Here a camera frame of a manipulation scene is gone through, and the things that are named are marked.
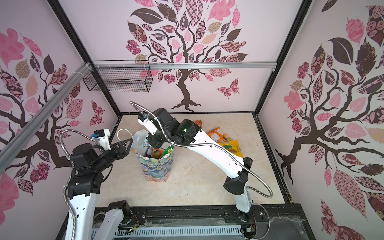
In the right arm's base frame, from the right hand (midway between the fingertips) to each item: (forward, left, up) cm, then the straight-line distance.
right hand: (149, 134), depth 64 cm
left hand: (-1, +10, -6) cm, 12 cm away
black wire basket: (+48, +29, 0) cm, 56 cm away
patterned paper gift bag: (-8, -1, -13) cm, 15 cm away
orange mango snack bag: (+3, +2, -23) cm, 23 cm away
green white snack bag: (0, -6, -14) cm, 15 cm away
